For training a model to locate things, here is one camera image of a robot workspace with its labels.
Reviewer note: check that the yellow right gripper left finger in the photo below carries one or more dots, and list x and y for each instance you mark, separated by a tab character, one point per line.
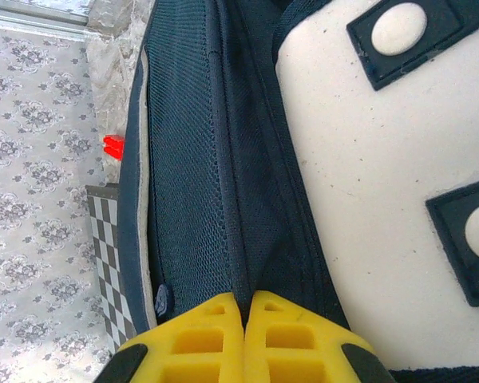
199	343

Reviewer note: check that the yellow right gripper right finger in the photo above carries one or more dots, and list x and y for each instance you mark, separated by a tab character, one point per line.
291	343

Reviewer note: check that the navy blue student backpack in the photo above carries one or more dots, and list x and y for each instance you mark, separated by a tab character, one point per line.
231	159

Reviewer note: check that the black grey chessboard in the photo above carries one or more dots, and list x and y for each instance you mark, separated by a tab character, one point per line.
108	247

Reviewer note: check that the red toy building brick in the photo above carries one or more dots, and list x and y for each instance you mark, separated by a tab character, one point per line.
113	147

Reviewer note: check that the aluminium frame post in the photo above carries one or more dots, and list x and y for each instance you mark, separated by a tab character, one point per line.
24	22

